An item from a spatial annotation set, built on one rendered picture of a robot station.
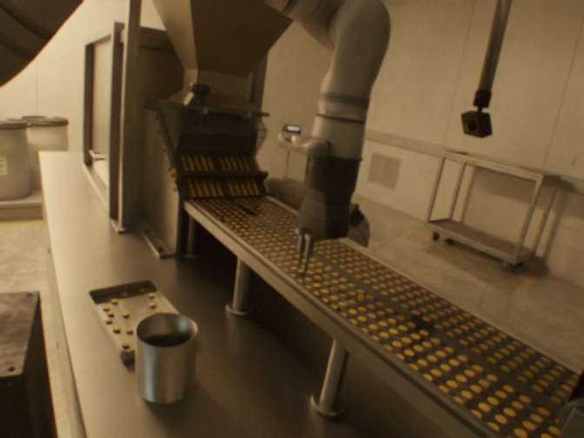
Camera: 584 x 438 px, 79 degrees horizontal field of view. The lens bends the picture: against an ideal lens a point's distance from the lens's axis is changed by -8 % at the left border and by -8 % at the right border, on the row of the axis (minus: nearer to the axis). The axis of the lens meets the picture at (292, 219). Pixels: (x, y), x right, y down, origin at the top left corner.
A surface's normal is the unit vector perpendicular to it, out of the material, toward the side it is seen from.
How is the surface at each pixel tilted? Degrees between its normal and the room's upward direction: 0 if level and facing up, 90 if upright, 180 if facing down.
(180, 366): 90
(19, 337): 0
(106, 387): 0
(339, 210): 70
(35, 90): 90
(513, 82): 90
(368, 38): 105
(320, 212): 87
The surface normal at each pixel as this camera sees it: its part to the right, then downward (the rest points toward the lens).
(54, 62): 0.56, 0.33
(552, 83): -0.81, 0.06
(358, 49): 0.02, 0.58
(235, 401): 0.15, -0.94
